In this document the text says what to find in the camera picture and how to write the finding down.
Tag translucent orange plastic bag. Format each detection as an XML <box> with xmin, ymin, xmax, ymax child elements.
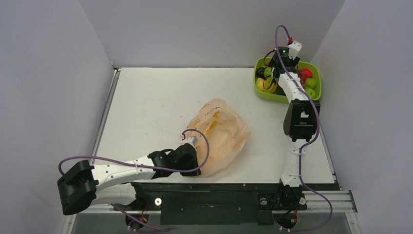
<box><xmin>186</xmin><ymin>98</ymin><xmax>251</xmax><ymax>177</ymax></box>

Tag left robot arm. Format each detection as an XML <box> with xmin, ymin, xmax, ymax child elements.
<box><xmin>57</xmin><ymin>143</ymin><xmax>201</xmax><ymax>215</ymax></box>

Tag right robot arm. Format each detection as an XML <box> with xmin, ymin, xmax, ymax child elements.
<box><xmin>270</xmin><ymin>46</ymin><xmax>320</xmax><ymax>210</ymax></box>

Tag green guava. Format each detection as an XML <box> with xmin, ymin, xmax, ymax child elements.
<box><xmin>263</xmin><ymin>67</ymin><xmax>273</xmax><ymax>80</ymax></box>

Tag green apple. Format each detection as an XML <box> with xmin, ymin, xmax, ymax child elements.
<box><xmin>304</xmin><ymin>78</ymin><xmax>317</xmax><ymax>90</ymax></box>

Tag green plastic fruit tray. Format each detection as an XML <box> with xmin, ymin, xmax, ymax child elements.
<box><xmin>253</xmin><ymin>57</ymin><xmax>322</xmax><ymax>104</ymax></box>

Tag yellow lemon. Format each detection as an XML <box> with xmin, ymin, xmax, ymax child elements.
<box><xmin>255</xmin><ymin>78</ymin><xmax>265</xmax><ymax>92</ymax></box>

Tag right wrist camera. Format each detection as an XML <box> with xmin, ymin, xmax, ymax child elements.
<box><xmin>287</xmin><ymin>40</ymin><xmax>302</xmax><ymax>60</ymax></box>

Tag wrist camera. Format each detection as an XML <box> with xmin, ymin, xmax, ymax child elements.
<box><xmin>181</xmin><ymin>136</ymin><xmax>198</xmax><ymax>149</ymax></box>
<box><xmin>287</xmin><ymin>40</ymin><xmax>302</xmax><ymax>60</ymax></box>

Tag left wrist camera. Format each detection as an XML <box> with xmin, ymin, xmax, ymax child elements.
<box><xmin>181</xmin><ymin>136</ymin><xmax>198</xmax><ymax>149</ymax></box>

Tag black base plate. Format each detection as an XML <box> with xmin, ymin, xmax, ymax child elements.
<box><xmin>113</xmin><ymin>180</ymin><xmax>339</xmax><ymax>226</ymax></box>

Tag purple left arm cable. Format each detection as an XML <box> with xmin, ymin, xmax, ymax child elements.
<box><xmin>58</xmin><ymin>128</ymin><xmax>211</xmax><ymax>233</ymax></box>

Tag aluminium table rail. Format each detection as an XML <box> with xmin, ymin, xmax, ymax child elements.
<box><xmin>60</xmin><ymin>68</ymin><xmax>121</xmax><ymax>234</ymax></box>

